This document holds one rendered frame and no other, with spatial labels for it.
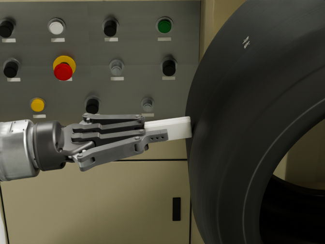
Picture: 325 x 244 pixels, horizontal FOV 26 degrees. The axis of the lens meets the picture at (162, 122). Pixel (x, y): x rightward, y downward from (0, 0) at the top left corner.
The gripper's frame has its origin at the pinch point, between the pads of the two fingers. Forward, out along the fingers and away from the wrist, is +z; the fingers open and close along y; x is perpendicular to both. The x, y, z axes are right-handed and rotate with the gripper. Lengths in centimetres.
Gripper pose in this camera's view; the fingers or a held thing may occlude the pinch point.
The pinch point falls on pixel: (168, 129)
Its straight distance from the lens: 106.5
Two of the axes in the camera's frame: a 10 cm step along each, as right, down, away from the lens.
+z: 9.9, -1.3, -0.5
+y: -0.3, -5.3, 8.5
